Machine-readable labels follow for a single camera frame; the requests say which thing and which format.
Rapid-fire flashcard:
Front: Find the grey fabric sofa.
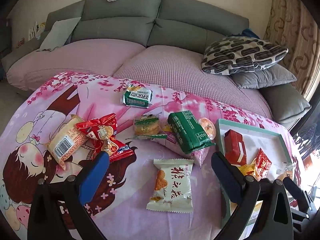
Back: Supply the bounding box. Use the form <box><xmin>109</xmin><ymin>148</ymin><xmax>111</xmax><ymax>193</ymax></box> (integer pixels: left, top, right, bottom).
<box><xmin>0</xmin><ymin>0</ymin><xmax>312</xmax><ymax>131</ymax></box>

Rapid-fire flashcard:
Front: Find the white red rice cracker pack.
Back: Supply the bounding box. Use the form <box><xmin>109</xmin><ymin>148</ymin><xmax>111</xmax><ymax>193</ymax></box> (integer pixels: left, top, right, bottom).
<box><xmin>146</xmin><ymin>159</ymin><xmax>194</xmax><ymax>213</ymax></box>

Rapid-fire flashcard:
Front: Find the small red snack packet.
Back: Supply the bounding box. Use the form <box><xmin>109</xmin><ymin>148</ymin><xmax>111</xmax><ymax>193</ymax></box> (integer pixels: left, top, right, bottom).
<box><xmin>253</xmin><ymin>148</ymin><xmax>272</xmax><ymax>181</ymax></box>

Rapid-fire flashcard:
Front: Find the dark red rectangular snack pack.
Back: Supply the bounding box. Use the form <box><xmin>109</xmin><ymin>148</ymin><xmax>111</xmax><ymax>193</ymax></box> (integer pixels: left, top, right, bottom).
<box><xmin>224</xmin><ymin>129</ymin><xmax>247</xmax><ymax>166</ymax></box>

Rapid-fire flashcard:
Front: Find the dark blue cloth behind pillow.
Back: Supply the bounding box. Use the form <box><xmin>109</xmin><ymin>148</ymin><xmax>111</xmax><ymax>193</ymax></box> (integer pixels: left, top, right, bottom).
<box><xmin>241</xmin><ymin>28</ymin><xmax>260</xmax><ymax>39</ymax></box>

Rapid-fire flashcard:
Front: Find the pink cartoon print cloth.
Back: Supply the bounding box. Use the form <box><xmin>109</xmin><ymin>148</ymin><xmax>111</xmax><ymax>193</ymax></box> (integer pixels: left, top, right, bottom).
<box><xmin>1</xmin><ymin>72</ymin><xmax>303</xmax><ymax>239</ymax></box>

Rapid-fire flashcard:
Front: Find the grey velvet pillow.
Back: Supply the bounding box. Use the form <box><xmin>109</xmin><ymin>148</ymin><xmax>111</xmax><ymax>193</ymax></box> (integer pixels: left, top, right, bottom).
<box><xmin>231</xmin><ymin>64</ymin><xmax>297</xmax><ymax>89</ymax></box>

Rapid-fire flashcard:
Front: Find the light grey cushion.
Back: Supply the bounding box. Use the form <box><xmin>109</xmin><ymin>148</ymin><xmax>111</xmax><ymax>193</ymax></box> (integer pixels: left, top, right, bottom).
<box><xmin>38</xmin><ymin>17</ymin><xmax>81</xmax><ymax>51</ymax></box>

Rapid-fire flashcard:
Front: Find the black white patterned pillow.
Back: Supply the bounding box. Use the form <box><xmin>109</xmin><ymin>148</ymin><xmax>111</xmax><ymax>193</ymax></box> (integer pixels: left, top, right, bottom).
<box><xmin>201</xmin><ymin>36</ymin><xmax>289</xmax><ymax>76</ymax></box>

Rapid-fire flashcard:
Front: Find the dark green snack pack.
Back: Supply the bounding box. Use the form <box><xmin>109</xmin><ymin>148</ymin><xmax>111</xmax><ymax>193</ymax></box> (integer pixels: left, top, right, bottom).
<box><xmin>168</xmin><ymin>110</ymin><xmax>214</xmax><ymax>154</ymax></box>

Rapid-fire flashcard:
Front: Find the yellow cake snack pack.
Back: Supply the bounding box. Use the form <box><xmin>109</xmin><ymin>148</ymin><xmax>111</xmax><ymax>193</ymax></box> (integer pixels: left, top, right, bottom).
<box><xmin>238</xmin><ymin>164</ymin><xmax>256</xmax><ymax>178</ymax></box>

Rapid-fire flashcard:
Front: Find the red festive snack bag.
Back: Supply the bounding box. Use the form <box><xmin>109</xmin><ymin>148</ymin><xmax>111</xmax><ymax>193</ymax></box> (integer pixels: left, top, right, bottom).
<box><xmin>74</xmin><ymin>113</ymin><xmax>133</xmax><ymax>163</ymax></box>

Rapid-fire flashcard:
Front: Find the green white small snack pack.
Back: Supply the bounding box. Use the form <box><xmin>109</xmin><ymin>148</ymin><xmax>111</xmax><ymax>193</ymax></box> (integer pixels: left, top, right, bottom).
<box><xmin>121</xmin><ymin>85</ymin><xmax>153</xmax><ymax>108</ymax></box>

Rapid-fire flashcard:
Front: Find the beige patterned curtain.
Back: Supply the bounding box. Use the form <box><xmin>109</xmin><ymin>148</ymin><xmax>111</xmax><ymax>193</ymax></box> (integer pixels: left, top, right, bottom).
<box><xmin>264</xmin><ymin>0</ymin><xmax>319</xmax><ymax>101</ymax></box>

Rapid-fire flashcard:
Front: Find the clear wrapped small bun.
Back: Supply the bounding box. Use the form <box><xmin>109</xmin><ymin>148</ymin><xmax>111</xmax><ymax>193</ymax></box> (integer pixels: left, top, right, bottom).
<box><xmin>276</xmin><ymin>163</ymin><xmax>296</xmax><ymax>181</ymax></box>

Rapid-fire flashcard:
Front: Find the pink waffle sofa cover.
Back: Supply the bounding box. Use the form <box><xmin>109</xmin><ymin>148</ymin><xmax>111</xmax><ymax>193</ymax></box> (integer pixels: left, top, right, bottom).
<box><xmin>1</xmin><ymin>39</ymin><xmax>272</xmax><ymax>118</ymax></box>

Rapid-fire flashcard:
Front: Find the clear green biscuit pack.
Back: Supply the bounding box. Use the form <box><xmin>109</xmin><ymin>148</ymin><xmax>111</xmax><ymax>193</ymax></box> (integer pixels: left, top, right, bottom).
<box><xmin>128</xmin><ymin>114</ymin><xmax>167</xmax><ymax>140</ymax></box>

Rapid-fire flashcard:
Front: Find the beige barcode cracker pack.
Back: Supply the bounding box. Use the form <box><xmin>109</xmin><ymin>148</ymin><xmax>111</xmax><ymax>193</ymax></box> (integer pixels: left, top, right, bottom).
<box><xmin>46</xmin><ymin>114</ymin><xmax>88</xmax><ymax>170</ymax></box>

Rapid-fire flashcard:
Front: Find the jelly cup with orange lid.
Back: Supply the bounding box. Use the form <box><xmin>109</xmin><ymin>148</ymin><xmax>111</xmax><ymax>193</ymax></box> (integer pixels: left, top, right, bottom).
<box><xmin>199</xmin><ymin>118</ymin><xmax>216</xmax><ymax>140</ymax></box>

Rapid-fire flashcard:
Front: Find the teal white box tray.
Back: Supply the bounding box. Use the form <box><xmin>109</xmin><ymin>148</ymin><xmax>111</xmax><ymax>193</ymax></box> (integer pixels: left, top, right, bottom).
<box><xmin>215</xmin><ymin>119</ymin><xmax>293</xmax><ymax>238</ymax></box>

